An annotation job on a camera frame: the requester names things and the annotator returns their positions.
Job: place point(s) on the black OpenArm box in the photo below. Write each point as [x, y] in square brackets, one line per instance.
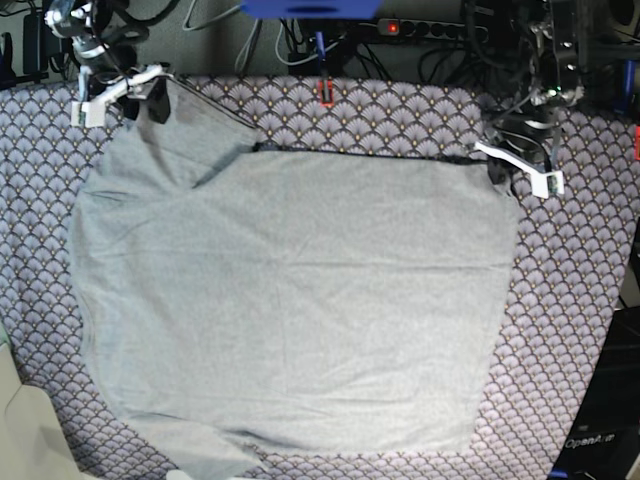
[603, 442]

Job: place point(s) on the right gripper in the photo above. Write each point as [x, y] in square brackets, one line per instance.
[148, 84]

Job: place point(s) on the power strip with red switch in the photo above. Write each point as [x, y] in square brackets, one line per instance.
[420, 29]

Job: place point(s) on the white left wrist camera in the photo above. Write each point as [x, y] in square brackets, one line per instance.
[544, 185]

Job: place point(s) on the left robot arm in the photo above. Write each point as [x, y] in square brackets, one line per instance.
[550, 79]

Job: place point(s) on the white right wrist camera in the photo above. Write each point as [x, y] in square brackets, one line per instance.
[88, 114]

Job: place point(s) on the patterned tablecloth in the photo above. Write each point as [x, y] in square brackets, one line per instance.
[569, 264]

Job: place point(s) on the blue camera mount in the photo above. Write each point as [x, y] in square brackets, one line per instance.
[311, 9]

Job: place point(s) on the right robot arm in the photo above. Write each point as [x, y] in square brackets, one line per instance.
[104, 37]

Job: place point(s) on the red clamp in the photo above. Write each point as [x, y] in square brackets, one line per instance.
[325, 89]

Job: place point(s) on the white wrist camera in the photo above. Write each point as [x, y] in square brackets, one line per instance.
[88, 114]
[544, 185]

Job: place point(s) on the grey T-shirt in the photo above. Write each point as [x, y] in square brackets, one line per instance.
[234, 297]

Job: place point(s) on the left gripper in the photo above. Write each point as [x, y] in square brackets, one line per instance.
[533, 139]

